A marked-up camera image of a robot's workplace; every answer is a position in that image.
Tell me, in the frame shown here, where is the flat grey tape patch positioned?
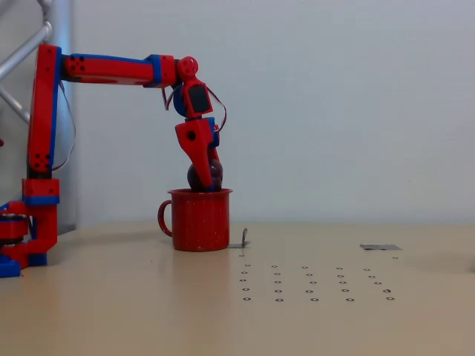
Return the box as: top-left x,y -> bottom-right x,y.
358,243 -> 404,251

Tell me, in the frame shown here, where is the red looped gripper cable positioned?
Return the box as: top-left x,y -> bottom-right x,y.
204,85 -> 228,134

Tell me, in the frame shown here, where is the red speckled enamel mug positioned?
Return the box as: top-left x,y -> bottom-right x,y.
157,188 -> 234,253

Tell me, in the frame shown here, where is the grey metal diagonal tube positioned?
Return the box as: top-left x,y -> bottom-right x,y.
0,21 -> 53,81
0,88 -> 31,125

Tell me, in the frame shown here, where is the small metal screw post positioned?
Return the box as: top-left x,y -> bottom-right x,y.
228,228 -> 252,248

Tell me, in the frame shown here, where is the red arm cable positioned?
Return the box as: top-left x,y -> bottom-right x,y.
50,81 -> 77,173

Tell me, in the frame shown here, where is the dark purple plum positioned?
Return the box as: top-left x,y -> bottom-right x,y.
186,159 -> 225,194

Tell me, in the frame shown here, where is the grey metal vertical pole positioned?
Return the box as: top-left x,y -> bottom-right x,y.
42,0 -> 79,236

